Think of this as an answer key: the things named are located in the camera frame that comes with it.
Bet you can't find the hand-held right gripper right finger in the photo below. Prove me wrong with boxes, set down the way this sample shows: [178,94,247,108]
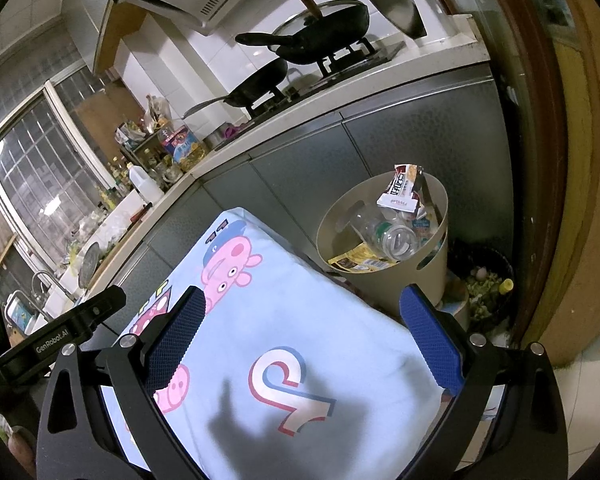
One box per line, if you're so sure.
[399,284,569,480]

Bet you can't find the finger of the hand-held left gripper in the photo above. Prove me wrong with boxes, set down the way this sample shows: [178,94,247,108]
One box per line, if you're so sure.
[69,285,127,342]

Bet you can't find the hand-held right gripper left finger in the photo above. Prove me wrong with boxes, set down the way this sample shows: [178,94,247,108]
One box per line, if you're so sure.
[35,286,206,480]

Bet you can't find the beige round waste bin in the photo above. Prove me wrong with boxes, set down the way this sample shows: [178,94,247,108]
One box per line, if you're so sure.
[316,170,450,319]

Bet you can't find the yellow snack packet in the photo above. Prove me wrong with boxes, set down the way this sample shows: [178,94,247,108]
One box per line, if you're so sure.
[327,243,398,272]

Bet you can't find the clear plastic bottle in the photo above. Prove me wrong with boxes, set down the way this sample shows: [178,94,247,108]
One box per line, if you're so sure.
[350,204,421,261]

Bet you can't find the small blue white carton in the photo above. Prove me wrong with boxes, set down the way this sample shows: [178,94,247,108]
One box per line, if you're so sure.
[411,207,440,238]

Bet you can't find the white red snack wrapper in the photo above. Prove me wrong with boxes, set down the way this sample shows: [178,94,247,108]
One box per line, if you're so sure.
[376,163,425,211]

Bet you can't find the person's left hand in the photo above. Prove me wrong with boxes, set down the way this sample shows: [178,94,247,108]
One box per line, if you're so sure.
[6,427,37,480]

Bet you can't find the steel sink faucet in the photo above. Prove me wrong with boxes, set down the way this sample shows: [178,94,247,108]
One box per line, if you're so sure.
[30,269,78,313]

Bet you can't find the black bin with food scraps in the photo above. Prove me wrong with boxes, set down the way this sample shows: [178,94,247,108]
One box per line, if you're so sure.
[447,244,516,333]

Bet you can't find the cartoon printed blue cloth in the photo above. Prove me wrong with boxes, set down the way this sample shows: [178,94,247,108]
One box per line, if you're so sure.
[75,206,457,480]

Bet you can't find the row of condiment bottles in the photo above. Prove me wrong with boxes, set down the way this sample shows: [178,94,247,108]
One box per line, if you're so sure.
[94,154,133,211]

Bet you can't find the white plastic jug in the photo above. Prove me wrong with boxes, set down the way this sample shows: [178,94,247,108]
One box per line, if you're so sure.
[127,164,165,207]

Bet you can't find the barred window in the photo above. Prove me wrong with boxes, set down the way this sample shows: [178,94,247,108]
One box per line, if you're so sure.
[0,64,127,273]

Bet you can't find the cluttered condiment rack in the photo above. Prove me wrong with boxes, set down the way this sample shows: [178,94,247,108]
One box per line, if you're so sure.
[115,94,183,183]

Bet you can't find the blue seasoning packet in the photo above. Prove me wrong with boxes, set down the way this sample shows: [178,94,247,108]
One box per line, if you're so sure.
[161,127,207,168]

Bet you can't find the grey kitchen cabinet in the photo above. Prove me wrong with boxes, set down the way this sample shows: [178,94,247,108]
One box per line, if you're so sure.
[77,62,518,321]

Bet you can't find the black frying pan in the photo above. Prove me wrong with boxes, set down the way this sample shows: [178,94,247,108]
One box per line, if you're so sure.
[182,57,289,120]

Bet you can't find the black gas stove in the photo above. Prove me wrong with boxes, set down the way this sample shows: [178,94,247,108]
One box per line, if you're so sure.
[214,36,406,128]

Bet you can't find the black wok with glass lid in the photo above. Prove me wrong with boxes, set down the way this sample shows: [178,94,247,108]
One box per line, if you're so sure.
[235,0,371,67]

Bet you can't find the wooden door frame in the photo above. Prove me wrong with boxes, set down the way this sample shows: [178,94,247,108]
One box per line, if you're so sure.
[460,0,600,368]

